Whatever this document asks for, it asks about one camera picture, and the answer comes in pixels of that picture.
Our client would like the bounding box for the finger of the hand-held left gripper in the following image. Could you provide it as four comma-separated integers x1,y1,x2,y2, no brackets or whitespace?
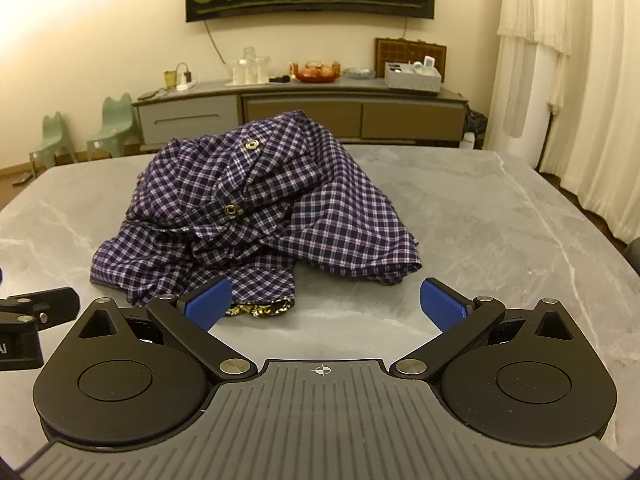
0,287,81,332

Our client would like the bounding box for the grey and brown sideboard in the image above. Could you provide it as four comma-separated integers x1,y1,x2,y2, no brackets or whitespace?
131,77,468,153

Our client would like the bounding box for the blue plaid shirt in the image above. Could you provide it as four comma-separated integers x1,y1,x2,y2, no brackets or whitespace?
90,109,422,320

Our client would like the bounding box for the white storage basket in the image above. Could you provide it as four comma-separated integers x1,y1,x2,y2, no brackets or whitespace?
384,57,443,96

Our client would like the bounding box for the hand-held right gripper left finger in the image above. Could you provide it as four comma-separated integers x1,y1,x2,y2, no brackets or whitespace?
75,276,258,384

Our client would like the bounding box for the thin wall cable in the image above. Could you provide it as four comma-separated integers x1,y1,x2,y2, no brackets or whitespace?
204,20,226,66

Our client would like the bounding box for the white tower appliance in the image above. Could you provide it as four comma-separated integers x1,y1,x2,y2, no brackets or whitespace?
502,35,558,171

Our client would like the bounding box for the black bag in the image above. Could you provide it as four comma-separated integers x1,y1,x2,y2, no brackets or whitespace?
462,110,488,143

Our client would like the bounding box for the red fruit bowl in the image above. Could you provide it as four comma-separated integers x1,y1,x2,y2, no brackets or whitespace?
292,60,342,83

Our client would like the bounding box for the white power strip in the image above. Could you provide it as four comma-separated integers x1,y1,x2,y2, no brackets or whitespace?
175,62,198,91

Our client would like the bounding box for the glassware set on tray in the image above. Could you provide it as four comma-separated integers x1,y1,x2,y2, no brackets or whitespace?
224,46,273,86

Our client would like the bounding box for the small green plastic chair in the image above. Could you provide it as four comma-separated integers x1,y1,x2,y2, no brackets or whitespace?
86,92,136,161
28,111,78,168

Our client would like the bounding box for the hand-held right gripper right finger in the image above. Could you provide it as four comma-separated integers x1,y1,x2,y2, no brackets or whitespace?
389,277,576,381

